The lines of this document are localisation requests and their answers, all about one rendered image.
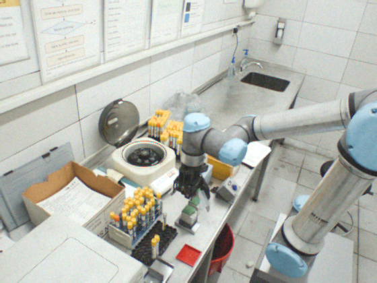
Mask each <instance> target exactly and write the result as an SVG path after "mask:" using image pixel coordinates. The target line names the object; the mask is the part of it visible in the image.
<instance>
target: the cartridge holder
mask: <svg viewBox="0 0 377 283"><path fill-rule="evenodd" d="M174 224H175V225H177V226H181V227H182V228H184V229H185V230H187V231H189V232H191V233H193V234H195V233H196V232H197V231H198V229H199V228H200V226H201V222H199V221H198V217H196V219H195V221H194V222H193V223H192V224H189V223H187V222H185V221H184V220H181V215H180V216H179V217H177V219H176V220H175V221H174Z"/></svg>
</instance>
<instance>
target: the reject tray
mask: <svg viewBox="0 0 377 283"><path fill-rule="evenodd" d="M201 254H202V251H200V250H198V249H196V248H194V247H191V246H190V245H187V244H186V243H185V244H184V247H183V248H182V249H181V250H180V252H179V253H178V255H177V256H176V259H178V260H180V261H181V262H183V263H185V264H187V265H189V266H191V267H192V268H193V267H194V266H195V264H196V262H197V260H198V258H199V257H200V256H201Z"/></svg>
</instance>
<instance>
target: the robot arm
mask: <svg viewBox="0 0 377 283"><path fill-rule="evenodd" d="M182 130H183V134H182V149H181V157H180V159H181V165H182V166H181V167H180V168H179V175H178V176H177V177H176V178H175V179H174V183H173V186H172V188H171V191H170V192H169V194H170V195H173V194H175V193H176V192H177V191H178V192H181V195H185V198H187V199H190V198H191V201H192V200H193V198H194V197H195V196H196V194H197V191H198V189H199V188H200V191H199V192H198V196H199V199H200V204H199V207H200V209H201V210H203V209H204V208H205V209H206V210H207V212H209V209H210V192H209V186H208V184H207V183H206V181H205V178H204V177H203V175H200V174H201V173H204V172H207V171H208V168H209V165H208V164H206V163H204V161H205V159H206V155H205V153H206V154H208V155H210V156H212V157H214V158H216V159H218V160H219V161H220V162H223V163H225V164H229V165H230V166H233V167H236V166H238V165H240V164H241V163H242V161H243V160H244V158H245V156H246V153H247V150H248V145H249V144H250V143H251V142H260V141H266V140H271V139H281V138H287V137H295V136H300V135H310V134H315V133H324V132H329V131H342V130H345V131H344V133H343V135H342V136H341V139H340V140H339V141H338V142H337V151H338V153H339V155H338V156H337V157H336V159H335V161H334V163H332V165H331V167H330V168H329V169H328V171H327V172H326V175H325V176H324V177H323V178H322V179H321V180H320V183H319V184H318V186H317V187H316V189H315V190H314V191H313V193H312V195H300V196H298V197H297V198H296V200H295V201H294V202H293V207H292V208H291V210H290V212H289V214H288V215H287V217H286V218H285V220H284V221H283V223H282V225H281V227H280V228H279V230H278V231H277V233H276V235H275V236H274V237H273V239H272V240H271V242H270V243H268V245H267V248H266V250H265V255H266V258H267V260H268V262H269V263H270V264H271V266H272V267H274V268H275V270H277V271H278V272H279V273H282V274H283V275H284V276H289V277H291V278H300V277H302V276H303V275H304V273H305V272H307V270H308V268H309V267H311V266H312V264H313V262H314V260H315V258H316V255H318V254H319V253H320V252H321V251H322V248H323V247H324V242H325V239H324V238H325V237H326V236H327V234H328V233H329V232H330V230H331V229H332V228H333V227H334V226H335V225H336V224H337V223H338V221H340V219H342V217H344V215H345V213H346V212H347V211H349V209H350V208H351V207H352V205H353V204H354V203H355V202H356V201H357V200H358V199H359V197H360V196H361V195H362V194H363V193H364V192H365V191H366V189H367V188H368V187H369V186H370V185H371V184H372V183H373V182H374V179H377V88H376V87H374V88H370V89H367V90H361V91H358V92H353V93H348V95H347V96H346V97H345V99H344V98H342V99H339V100H334V101H330V102H323V103H319V104H314V105H311V106H303V107H299V108H293V109H290V110H286V111H281V112H278V113H269V114H266V115H260V116H256V115H247V116H245V117H242V118H241V119H240V120H239V121H238V122H236V123H235V124H233V125H232V126H230V127H229V128H227V129H226V130H225V131H223V132H222V131H219V130H217V129H215V128H213V127H210V120H209V117H207V116H206V115H204V114H201V113H191V114H189V115H187V116H186V117H185V119H184V126H183V128H182ZM169 194H168V195H169Z"/></svg>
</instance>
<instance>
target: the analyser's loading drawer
mask: <svg viewBox="0 0 377 283"><path fill-rule="evenodd" d="M172 272H173V273H174V264H173V263H171V262H169V261H168V260H166V259H164V258H162V257H160V256H159V255H156V260H155V261H154V262H153V263H152V266H151V267H150V266H148V267H147V271H146V273H145V275H144V276H143V279H144V283H150V282H151V281H152V283H165V281H166V280H167V279H168V278H169V276H170V274H171V273H172Z"/></svg>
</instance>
